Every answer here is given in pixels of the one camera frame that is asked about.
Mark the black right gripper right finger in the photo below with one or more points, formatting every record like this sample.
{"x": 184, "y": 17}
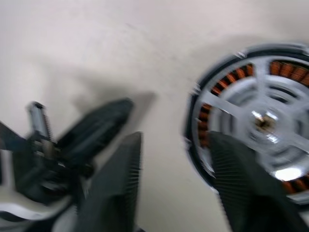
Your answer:
{"x": 246, "y": 193}

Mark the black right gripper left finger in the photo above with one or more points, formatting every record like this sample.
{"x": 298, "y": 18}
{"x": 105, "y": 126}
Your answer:
{"x": 113, "y": 188}

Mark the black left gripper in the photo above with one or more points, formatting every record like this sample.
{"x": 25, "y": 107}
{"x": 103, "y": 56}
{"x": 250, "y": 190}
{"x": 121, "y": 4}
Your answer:
{"x": 48, "y": 174}

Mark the copper wound motor stator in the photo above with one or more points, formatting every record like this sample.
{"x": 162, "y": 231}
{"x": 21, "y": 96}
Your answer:
{"x": 205, "y": 120}

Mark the silver spoked rotor cover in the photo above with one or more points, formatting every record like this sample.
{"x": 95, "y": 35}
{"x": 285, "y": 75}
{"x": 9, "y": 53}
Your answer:
{"x": 241, "y": 101}

